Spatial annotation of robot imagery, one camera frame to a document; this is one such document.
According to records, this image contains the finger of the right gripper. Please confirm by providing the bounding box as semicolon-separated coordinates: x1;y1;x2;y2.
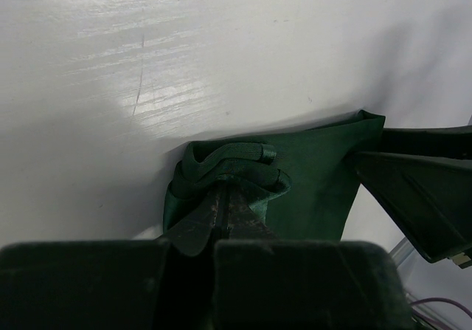
379;126;472;160
352;152;471;263

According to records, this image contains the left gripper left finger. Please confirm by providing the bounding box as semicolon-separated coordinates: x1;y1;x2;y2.
1;186;223;329

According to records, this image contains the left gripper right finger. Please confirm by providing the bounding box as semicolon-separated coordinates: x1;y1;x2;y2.
213;188;413;329

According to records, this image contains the dark green cloth napkin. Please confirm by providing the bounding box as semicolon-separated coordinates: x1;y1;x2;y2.
163;111;385;241

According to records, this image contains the aluminium frame rail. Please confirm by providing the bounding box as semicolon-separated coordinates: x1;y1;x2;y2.
389;238;417;269

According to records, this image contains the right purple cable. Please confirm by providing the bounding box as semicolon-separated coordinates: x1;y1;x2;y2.
407;296;472;330

